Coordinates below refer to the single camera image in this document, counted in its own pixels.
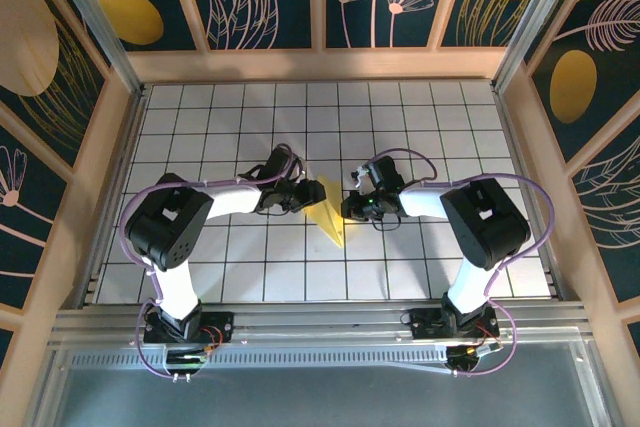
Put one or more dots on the yellow paper sheet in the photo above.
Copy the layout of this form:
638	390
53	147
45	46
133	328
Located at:
327	219

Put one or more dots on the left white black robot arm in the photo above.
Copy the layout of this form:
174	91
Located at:
165	222

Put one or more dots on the aluminium mounting rail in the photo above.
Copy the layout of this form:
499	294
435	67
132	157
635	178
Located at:
320	319

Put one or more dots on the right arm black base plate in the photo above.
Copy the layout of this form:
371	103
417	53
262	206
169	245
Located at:
425	327

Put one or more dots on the aluminium side rail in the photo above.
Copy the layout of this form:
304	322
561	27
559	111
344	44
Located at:
120	162
530	207

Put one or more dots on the aluminium corner post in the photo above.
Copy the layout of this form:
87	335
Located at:
530	22
100	32

